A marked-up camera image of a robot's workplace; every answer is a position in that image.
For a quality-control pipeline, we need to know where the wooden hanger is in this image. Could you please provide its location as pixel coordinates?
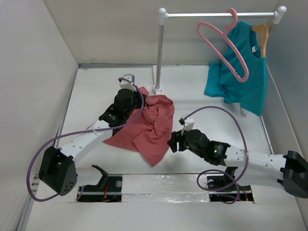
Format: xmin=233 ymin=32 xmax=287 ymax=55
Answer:
xmin=251 ymin=24 xmax=269 ymax=58

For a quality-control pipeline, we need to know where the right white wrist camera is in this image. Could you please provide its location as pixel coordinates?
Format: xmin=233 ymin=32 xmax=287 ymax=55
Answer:
xmin=179 ymin=115 xmax=194 ymax=134

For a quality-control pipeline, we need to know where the white clothes rack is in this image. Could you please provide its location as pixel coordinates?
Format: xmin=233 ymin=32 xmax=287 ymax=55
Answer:
xmin=151 ymin=6 xmax=287 ymax=118

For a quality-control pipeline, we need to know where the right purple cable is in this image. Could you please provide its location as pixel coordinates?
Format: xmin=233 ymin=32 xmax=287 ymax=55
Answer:
xmin=179 ymin=105 xmax=248 ymax=203

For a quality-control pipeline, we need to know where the pink t shirt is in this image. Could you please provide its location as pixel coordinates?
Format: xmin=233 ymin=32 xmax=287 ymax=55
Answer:
xmin=103 ymin=87 xmax=175 ymax=167

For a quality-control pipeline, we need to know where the purple cable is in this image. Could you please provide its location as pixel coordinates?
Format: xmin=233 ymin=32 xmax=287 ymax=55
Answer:
xmin=179 ymin=105 xmax=248 ymax=203
xmin=26 ymin=84 xmax=146 ymax=202

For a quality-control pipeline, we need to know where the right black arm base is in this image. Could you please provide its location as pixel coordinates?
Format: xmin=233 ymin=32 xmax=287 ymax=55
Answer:
xmin=206 ymin=166 xmax=255 ymax=203

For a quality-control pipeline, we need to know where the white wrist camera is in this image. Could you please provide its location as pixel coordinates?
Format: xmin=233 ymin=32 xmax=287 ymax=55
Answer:
xmin=179 ymin=115 xmax=194 ymax=134
xmin=119 ymin=74 xmax=136 ymax=92

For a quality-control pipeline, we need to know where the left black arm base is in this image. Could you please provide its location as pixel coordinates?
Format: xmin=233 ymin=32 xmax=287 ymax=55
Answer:
xmin=76 ymin=165 xmax=123 ymax=203

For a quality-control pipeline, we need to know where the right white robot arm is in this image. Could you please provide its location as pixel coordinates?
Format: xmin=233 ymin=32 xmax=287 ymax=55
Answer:
xmin=167 ymin=129 xmax=308 ymax=198

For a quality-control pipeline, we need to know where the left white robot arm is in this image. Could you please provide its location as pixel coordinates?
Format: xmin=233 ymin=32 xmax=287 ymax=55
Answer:
xmin=38 ymin=89 xmax=145 ymax=196

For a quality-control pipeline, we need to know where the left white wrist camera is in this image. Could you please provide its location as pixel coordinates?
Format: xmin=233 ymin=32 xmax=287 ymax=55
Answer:
xmin=119 ymin=74 xmax=136 ymax=92

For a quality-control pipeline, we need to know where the teal t shirt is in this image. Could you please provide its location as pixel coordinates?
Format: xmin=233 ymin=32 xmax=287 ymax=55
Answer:
xmin=204 ymin=21 xmax=268 ymax=117

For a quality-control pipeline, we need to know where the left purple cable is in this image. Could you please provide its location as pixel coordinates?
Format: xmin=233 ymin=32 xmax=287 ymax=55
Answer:
xmin=26 ymin=84 xmax=146 ymax=202

